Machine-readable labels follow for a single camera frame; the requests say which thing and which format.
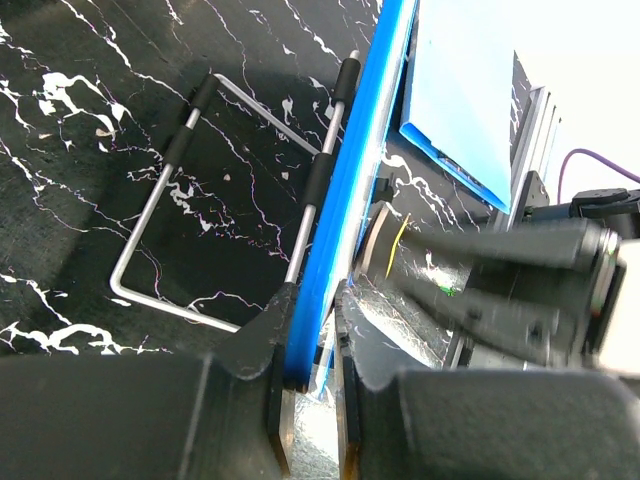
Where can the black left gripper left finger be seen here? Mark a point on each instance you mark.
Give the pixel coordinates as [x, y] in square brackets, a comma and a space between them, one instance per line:
[223, 415]

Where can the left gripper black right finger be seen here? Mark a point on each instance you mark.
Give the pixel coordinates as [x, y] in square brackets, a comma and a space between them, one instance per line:
[398, 419]

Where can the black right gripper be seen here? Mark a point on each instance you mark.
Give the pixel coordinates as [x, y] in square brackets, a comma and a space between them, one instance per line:
[542, 293]

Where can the blue-framed whiteboard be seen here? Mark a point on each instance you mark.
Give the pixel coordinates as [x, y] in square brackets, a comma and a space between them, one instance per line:
[340, 225]

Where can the yellow whiteboard eraser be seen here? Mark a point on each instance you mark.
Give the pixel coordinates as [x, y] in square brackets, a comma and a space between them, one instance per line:
[395, 244]

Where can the blue folder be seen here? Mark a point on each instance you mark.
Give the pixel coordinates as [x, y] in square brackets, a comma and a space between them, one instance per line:
[458, 90]

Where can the black marble-pattern mat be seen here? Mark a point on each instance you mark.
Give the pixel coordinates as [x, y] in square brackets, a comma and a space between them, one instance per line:
[80, 152]

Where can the aluminium slotted rail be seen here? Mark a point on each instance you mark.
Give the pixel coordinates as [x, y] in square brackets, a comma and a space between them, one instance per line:
[530, 159]

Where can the metal wire whiteboard stand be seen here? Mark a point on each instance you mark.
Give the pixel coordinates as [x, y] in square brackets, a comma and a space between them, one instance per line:
[221, 232]

